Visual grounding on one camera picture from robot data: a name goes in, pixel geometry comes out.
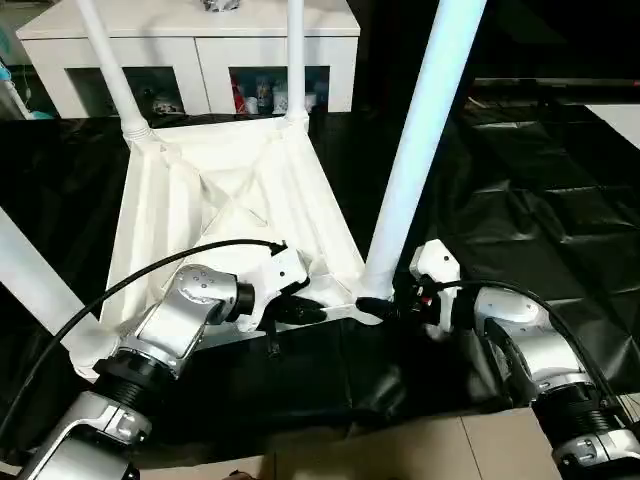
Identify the small white jar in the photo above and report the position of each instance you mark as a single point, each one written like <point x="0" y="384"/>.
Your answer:
<point x="252" y="105"/>

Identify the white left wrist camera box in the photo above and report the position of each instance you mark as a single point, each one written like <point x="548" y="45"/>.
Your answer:
<point x="275" y="282"/>

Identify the white plastic table top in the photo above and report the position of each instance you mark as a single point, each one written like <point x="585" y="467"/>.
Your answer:
<point x="230" y="200"/>

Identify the red bottle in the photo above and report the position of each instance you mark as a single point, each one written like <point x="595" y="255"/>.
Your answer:
<point x="239" y="100"/>

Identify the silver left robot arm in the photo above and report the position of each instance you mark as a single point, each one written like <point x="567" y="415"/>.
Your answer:
<point x="160" y="340"/>

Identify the black plastic mat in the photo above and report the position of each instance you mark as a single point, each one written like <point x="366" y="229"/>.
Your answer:
<point x="560" y="230"/>

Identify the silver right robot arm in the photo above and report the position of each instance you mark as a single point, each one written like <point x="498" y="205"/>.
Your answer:
<point x="540" y="350"/>

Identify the small dark grey bundle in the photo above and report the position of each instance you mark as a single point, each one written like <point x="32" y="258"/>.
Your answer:
<point x="224" y="4"/>

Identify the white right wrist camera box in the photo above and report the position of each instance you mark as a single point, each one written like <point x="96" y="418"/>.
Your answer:
<point x="435" y="275"/>

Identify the white flat board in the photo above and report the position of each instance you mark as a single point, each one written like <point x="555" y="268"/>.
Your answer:
<point x="618" y="125"/>

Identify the white cabinet with glass doors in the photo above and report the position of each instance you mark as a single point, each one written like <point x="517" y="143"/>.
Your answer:
<point x="180" y="40"/>

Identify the tall clear bottle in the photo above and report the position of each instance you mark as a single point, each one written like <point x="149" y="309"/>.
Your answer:
<point x="266" y="96"/>

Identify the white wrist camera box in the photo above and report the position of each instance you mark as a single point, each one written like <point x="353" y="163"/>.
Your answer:
<point x="435" y="275"/>
<point x="275" y="282"/>

